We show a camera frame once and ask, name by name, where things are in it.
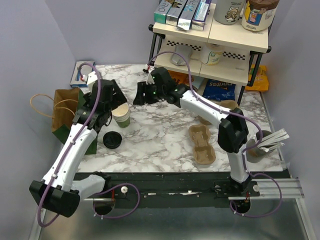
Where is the white blue toothpaste box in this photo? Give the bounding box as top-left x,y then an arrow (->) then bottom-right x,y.
191,0 -> 212,31

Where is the silver blue toothpaste box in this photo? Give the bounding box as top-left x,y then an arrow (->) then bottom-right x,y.
177,0 -> 200,31

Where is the blue doritos chips bag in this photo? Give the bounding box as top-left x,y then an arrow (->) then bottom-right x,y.
202,79 -> 236,102

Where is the green paper cup stack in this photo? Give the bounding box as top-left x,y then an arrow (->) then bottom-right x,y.
111,103 -> 130,128

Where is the brown paper bag green side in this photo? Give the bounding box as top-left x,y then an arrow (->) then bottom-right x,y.
29,87 -> 98,155

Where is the brown pulp cup carrier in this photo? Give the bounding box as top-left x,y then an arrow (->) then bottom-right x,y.
188,124 -> 216,165
197,99 -> 239,126

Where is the yellow snack bag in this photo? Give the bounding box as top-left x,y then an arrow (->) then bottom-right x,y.
245,65 -> 269,92

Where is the teal toothpaste box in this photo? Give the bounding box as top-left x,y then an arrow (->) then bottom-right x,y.
153,0 -> 175,24

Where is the grey cartoon mug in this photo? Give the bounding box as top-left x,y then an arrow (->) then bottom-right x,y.
213,0 -> 245,25

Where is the cream black tiered shelf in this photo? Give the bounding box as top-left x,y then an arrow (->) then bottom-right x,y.
147,2 -> 272,106

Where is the blue razor package box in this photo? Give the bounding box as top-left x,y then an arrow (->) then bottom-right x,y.
70,60 -> 96,88

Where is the grey cup with straws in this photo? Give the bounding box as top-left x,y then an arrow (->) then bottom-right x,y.
246,128 -> 290,163

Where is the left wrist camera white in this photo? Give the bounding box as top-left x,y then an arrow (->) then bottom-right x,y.
80,71 -> 98,90

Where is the orange kettle chips bag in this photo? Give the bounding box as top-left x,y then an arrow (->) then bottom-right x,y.
168,70 -> 190,86

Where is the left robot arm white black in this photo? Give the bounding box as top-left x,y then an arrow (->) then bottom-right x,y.
29,79 -> 127,218

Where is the front brown pulp cup carrier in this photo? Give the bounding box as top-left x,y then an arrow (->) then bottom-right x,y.
188,124 -> 216,165

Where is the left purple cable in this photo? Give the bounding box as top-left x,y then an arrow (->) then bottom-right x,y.
36,62 -> 103,228

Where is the rear brown pulp cup carrier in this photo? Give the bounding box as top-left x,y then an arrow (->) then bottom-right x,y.
197,99 -> 239,126

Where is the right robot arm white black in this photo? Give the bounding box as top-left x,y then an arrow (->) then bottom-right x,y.
133,67 -> 251,196

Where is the white paper roll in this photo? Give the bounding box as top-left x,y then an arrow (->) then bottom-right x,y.
200,43 -> 224,66

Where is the black plastic lid stack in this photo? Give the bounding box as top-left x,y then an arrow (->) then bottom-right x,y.
102,131 -> 123,149

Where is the white cartoon canister brown lid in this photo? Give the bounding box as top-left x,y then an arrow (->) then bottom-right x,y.
241,0 -> 280,32

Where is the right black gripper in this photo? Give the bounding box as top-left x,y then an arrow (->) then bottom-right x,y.
131,81 -> 165,107

